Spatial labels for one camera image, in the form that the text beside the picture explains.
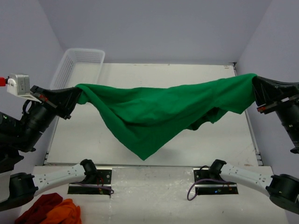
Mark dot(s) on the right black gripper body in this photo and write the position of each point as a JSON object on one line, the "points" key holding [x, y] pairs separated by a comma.
{"points": [[291, 90]]}

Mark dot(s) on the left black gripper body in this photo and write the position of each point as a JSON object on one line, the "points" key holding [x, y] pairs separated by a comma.
{"points": [[42, 96]]}

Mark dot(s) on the green t shirt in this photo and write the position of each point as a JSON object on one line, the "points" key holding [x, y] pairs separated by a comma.
{"points": [[144, 119]]}

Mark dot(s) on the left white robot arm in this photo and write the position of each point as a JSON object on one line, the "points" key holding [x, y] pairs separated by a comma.
{"points": [[40, 108]]}

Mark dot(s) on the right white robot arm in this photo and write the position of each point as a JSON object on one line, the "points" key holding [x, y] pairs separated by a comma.
{"points": [[281, 153]]}

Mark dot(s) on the white plastic basket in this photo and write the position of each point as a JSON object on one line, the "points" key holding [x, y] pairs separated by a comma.
{"points": [[78, 66]]}

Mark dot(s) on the orange t shirt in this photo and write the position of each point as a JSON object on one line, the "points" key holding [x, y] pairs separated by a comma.
{"points": [[64, 213]]}

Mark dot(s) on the dark red t shirt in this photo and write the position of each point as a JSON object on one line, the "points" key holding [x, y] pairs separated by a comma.
{"points": [[38, 211]]}

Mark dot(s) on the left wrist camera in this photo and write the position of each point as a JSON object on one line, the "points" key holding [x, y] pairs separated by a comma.
{"points": [[17, 84]]}

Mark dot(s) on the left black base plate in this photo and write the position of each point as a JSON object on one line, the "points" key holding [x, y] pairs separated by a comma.
{"points": [[99, 184]]}

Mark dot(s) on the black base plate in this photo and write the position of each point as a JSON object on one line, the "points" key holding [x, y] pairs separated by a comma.
{"points": [[99, 184], [212, 188]]}

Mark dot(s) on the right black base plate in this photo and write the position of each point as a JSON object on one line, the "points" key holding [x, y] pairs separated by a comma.
{"points": [[212, 188]]}

